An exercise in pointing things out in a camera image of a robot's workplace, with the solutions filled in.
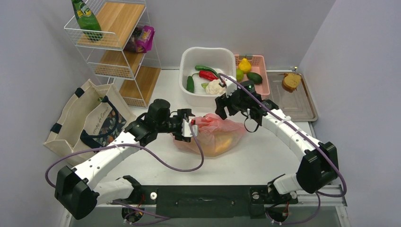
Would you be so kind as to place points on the dark green cucumber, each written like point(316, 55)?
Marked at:
point(190, 87)

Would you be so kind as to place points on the pink plastic grocery bag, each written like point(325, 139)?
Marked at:
point(217, 136)

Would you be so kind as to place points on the beige canvas tote bag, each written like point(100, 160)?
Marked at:
point(93, 117)

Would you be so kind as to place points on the slice of bread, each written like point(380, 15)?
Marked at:
point(291, 81)

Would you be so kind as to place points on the green lime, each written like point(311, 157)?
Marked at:
point(239, 75)

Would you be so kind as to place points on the pink plastic basket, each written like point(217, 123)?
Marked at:
point(252, 67)

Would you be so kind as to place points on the red chili pepper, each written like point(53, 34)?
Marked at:
point(206, 75)

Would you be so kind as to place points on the white plastic tub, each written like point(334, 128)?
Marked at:
point(221, 60)

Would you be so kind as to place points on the metal tray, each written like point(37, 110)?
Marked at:
point(297, 104)

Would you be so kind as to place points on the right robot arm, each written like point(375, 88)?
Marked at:
point(318, 161)

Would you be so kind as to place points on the purple snack packet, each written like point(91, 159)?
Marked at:
point(141, 40)

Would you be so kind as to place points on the dark green avocado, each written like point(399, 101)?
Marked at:
point(255, 78)

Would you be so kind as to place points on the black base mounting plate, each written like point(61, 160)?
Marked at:
point(208, 201)

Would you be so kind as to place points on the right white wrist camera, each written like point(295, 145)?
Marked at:
point(229, 82)

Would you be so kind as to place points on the white wire wooden shelf rack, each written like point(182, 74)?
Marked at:
point(135, 74)

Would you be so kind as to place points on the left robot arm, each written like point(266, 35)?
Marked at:
point(79, 188)

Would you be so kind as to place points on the long green chili pepper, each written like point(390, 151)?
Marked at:
point(205, 68)

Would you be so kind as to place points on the white cauliflower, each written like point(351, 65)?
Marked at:
point(214, 88)

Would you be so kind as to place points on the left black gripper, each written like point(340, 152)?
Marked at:
point(180, 115)

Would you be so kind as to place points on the green glass bottle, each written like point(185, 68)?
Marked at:
point(87, 21)

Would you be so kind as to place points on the yellow pear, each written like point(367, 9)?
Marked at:
point(245, 66)

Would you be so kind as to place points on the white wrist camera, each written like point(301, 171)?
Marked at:
point(189, 129)
point(229, 82)

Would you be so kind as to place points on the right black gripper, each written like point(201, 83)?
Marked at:
point(222, 102)

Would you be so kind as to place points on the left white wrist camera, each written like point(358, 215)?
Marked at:
point(189, 129)

